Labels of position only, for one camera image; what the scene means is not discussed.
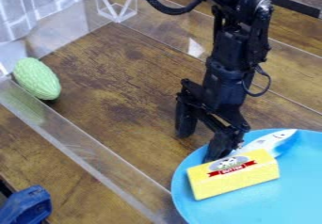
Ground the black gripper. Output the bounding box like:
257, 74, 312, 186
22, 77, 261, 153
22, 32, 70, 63
174, 57, 251, 163

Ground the blue oval tray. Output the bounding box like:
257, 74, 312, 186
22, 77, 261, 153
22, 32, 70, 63
170, 130, 322, 224

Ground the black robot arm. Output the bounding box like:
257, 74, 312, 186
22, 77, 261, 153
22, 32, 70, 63
174, 0, 272, 162

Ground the white toy fish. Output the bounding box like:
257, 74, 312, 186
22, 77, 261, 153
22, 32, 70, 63
229, 129, 297, 158

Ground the yellow butter block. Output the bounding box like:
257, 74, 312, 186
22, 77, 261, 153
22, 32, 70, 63
185, 149, 279, 200

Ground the clear acrylic front barrier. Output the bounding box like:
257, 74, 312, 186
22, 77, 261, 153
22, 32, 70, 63
0, 76, 185, 224

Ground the clear acrylic barrier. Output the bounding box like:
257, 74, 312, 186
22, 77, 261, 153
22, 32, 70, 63
0, 76, 185, 224
124, 0, 322, 115

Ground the clear acrylic back barrier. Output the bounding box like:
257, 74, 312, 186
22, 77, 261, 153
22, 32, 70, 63
124, 0, 322, 115

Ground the green bitter gourd toy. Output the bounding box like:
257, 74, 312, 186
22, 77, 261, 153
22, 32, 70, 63
11, 57, 61, 101

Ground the blue clamp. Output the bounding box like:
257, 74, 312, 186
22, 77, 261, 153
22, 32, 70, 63
0, 185, 53, 224

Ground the white patterned curtain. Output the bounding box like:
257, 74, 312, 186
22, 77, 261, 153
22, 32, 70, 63
0, 0, 126, 43

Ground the clear acrylic corner bracket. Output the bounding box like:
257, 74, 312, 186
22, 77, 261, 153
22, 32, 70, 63
96, 0, 137, 24

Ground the black cable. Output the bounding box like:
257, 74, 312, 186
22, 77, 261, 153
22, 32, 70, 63
136, 0, 211, 17

